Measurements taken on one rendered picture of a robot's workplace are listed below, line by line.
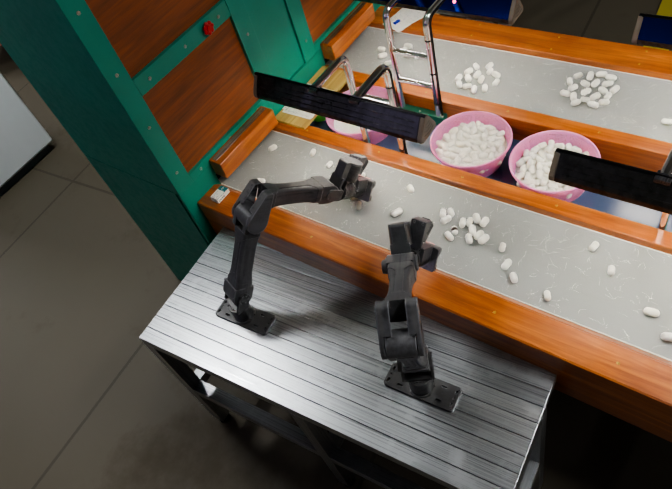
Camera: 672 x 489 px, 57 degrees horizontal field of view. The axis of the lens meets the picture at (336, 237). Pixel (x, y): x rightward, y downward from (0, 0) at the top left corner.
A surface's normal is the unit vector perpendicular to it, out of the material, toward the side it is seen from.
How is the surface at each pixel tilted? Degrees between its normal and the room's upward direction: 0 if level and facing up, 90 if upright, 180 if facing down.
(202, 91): 90
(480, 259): 0
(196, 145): 90
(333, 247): 0
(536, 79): 0
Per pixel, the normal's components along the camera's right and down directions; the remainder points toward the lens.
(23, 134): 0.81, 0.30
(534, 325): -0.23, -0.62
